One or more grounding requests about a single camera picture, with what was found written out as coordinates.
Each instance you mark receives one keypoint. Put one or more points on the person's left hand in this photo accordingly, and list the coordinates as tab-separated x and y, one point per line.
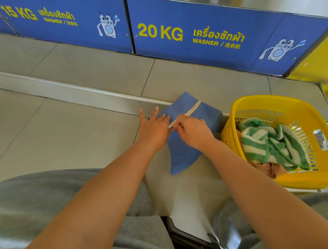
153	134

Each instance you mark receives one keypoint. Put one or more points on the person's right hand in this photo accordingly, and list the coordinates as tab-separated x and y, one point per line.
194	132

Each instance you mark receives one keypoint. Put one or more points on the person's right fingers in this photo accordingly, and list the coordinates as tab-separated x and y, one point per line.
178	123

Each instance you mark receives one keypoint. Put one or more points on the person's left little finger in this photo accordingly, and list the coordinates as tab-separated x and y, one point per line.
142	117

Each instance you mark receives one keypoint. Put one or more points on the blue mesh laundry bag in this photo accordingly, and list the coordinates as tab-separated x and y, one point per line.
185	157

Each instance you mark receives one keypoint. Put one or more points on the person's left forearm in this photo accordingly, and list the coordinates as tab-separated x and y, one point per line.
97	204

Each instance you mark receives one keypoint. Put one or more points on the person's right forearm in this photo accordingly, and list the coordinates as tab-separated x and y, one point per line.
265	200

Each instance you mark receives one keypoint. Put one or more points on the large blue washer base panel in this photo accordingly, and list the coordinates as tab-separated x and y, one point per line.
204	53

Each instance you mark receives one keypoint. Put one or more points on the metal floor edge strip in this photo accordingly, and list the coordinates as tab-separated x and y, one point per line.
70	90

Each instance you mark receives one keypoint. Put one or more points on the green white striped towel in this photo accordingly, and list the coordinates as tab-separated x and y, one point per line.
257	146

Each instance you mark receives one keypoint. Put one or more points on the peach cloth garment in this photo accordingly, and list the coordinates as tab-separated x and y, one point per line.
269	170

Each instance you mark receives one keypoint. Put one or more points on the black seat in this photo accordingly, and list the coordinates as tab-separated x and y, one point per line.
182	240

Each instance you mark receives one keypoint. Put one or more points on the grey shorts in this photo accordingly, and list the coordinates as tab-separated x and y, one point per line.
34	199

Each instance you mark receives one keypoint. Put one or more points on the yellow machine base panel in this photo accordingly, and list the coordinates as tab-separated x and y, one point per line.
317	67

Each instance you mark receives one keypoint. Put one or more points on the yellow plastic laundry basket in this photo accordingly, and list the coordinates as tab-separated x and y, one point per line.
326	173

